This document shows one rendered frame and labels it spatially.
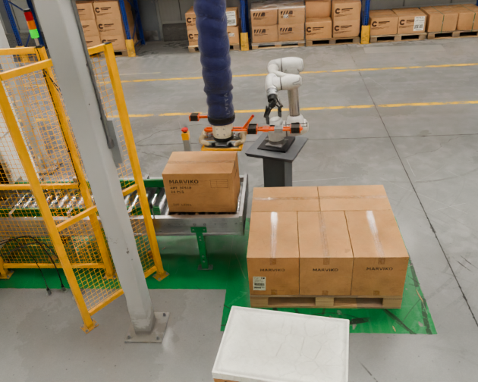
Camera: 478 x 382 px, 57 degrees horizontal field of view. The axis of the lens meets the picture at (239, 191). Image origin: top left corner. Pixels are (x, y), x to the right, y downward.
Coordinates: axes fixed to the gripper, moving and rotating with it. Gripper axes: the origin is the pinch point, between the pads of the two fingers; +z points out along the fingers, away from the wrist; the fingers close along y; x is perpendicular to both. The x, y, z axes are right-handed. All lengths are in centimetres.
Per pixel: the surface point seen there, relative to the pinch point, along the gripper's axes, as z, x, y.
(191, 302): 123, 1, -115
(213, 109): -11.6, -35.0, -30.9
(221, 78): -24, -43, -9
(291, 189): 23, 70, -53
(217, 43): -39, -58, 6
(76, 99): 41, -147, -4
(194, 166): 15, -21, -78
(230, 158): 6, 5, -63
